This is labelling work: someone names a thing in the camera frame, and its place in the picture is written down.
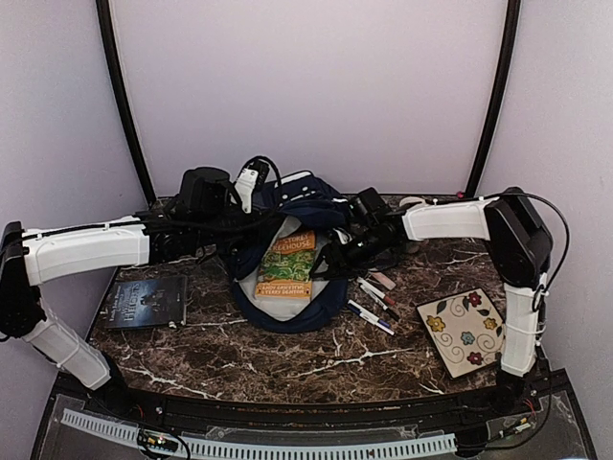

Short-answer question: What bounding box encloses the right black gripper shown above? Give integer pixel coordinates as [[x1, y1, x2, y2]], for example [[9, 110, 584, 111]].
[[309, 227, 393, 280]]

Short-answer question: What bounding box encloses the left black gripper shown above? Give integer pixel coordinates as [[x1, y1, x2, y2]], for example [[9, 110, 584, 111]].
[[193, 201, 282, 247]]

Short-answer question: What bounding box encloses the orange 39-Storey Treehouse book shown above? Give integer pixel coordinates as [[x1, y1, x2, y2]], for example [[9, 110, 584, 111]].
[[255, 230, 316, 300]]

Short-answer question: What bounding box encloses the dark Wuthering Heights book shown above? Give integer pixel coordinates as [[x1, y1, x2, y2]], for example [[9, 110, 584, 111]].
[[104, 276, 188, 330]]

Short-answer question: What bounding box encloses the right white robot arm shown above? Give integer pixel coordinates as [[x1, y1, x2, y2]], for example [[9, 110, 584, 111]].
[[309, 187, 553, 378]]

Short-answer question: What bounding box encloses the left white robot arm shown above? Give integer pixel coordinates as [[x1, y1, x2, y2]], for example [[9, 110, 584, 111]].
[[1, 157, 272, 418]]

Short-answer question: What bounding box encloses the red-capped white marker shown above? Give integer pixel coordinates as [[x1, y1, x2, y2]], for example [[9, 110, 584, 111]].
[[356, 277, 396, 306]]

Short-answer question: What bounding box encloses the black-capped white marker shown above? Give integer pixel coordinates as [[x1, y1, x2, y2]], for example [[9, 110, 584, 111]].
[[360, 286, 399, 321]]

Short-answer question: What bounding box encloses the pink pencil-shaped eraser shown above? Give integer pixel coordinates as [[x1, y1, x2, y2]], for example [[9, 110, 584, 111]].
[[369, 271, 397, 290]]

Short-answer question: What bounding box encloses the purple-capped white marker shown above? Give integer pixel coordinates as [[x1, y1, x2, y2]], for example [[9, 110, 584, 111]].
[[348, 300, 391, 329]]

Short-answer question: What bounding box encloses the blue-capped white marker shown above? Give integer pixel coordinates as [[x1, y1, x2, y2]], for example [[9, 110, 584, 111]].
[[357, 312, 395, 335]]

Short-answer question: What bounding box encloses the cream floral ceramic mug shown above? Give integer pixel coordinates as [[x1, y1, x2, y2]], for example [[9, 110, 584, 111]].
[[398, 195, 425, 209]]

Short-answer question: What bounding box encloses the square floral ceramic plate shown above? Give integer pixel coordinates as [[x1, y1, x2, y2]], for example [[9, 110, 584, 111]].
[[417, 288, 505, 379]]

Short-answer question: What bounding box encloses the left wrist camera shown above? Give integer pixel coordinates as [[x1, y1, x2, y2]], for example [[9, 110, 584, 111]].
[[235, 160, 269, 214]]

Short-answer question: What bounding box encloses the grey slotted cable duct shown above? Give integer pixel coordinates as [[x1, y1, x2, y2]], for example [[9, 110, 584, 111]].
[[59, 408, 457, 459]]

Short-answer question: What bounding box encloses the left black frame post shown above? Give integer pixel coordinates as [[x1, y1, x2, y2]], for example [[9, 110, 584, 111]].
[[95, 0, 157, 205]]

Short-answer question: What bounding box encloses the black frame post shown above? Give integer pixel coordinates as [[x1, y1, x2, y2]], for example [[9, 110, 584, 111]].
[[95, 0, 157, 205], [465, 0, 522, 197]]

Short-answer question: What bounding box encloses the right black frame post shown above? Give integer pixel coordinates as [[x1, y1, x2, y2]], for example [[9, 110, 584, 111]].
[[465, 0, 522, 197]]

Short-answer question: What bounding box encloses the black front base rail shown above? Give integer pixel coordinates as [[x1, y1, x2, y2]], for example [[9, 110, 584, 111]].
[[32, 370, 597, 459]]

